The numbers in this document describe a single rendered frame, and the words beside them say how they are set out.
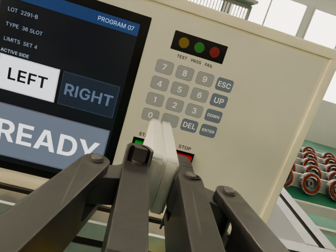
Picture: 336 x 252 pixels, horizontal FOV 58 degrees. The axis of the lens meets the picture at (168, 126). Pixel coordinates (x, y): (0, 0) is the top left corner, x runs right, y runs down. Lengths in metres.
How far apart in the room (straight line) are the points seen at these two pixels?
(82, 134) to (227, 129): 0.14
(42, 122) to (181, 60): 0.14
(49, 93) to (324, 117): 7.70
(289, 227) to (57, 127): 0.30
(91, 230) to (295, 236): 0.24
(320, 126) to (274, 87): 7.62
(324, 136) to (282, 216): 7.62
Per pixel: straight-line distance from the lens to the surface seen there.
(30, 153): 0.31
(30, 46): 0.29
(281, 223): 0.42
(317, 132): 7.92
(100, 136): 0.29
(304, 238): 0.42
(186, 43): 0.27
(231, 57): 0.28
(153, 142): 0.16
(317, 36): 7.43
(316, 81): 0.31
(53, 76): 0.28
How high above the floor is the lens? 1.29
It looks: 16 degrees down
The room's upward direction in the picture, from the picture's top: 17 degrees clockwise
